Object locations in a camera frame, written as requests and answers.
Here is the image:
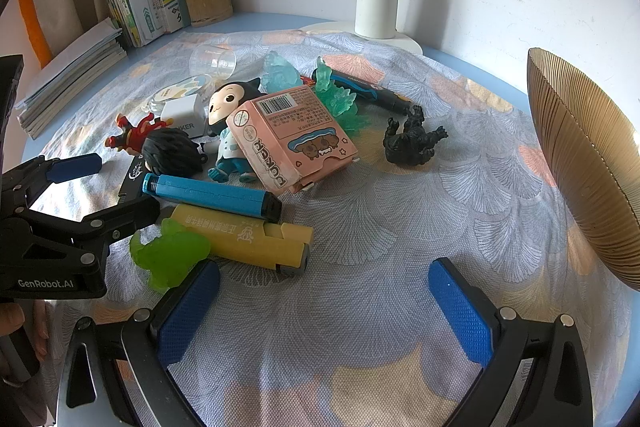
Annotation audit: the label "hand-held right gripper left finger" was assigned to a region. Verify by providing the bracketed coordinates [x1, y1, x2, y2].
[56, 261, 222, 427]

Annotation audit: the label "black-haired figurine head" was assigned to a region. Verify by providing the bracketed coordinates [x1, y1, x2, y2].
[141, 128, 206, 180]

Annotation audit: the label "black cat-hat figurine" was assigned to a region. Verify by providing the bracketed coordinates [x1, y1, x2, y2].
[206, 77, 263, 184]

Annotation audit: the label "black and blue pen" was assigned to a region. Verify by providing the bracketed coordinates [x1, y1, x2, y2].
[312, 68, 413, 115]

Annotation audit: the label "gold ribbed bowl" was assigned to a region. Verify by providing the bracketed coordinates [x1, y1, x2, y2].
[526, 48, 640, 292]

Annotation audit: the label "black monster figure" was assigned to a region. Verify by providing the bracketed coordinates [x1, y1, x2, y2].
[384, 104, 449, 168]

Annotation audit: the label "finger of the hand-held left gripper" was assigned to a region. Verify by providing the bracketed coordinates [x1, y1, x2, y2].
[0, 152, 103, 214]
[25, 194, 161, 267]

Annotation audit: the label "pale blue translucent figure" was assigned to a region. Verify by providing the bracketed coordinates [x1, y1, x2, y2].
[262, 51, 303, 95]

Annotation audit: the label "fan-patterned grey cloth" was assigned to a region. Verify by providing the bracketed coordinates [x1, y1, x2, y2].
[30, 29, 636, 427]

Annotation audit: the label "green spine books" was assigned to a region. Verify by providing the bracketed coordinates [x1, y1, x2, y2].
[102, 0, 142, 48]

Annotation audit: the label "pink cardboard box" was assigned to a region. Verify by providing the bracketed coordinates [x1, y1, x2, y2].
[226, 87, 359, 195]

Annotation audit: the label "sea green translucent figure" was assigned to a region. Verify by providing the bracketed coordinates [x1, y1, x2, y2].
[312, 56, 361, 130]

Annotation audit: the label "person's left hand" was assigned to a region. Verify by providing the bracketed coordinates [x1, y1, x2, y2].
[0, 299, 53, 388]

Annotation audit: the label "white charger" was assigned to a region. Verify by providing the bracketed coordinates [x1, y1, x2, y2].
[161, 94, 208, 140]

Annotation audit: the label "clear plastic cup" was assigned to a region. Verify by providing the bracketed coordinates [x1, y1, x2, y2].
[190, 46, 237, 80]

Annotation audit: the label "lime green translucent dinosaur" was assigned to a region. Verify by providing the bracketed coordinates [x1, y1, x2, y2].
[129, 219, 213, 293]

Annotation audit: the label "blue utility knife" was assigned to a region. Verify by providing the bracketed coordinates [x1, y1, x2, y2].
[142, 173, 282, 224]

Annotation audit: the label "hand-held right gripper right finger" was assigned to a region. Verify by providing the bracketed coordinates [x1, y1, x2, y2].
[427, 257, 596, 427]

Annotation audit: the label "red toy figure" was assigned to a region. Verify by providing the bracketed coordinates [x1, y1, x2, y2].
[105, 112, 173, 154]

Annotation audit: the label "stack of notebooks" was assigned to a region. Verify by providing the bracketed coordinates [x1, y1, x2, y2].
[15, 18, 128, 140]

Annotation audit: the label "black card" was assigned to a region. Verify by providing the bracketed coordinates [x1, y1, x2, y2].
[117, 156, 151, 202]

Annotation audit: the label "pale oval printed charm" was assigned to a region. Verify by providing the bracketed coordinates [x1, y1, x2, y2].
[150, 74, 221, 108]

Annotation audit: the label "yellow utility knife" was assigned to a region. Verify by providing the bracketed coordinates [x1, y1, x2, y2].
[161, 203, 315, 278]

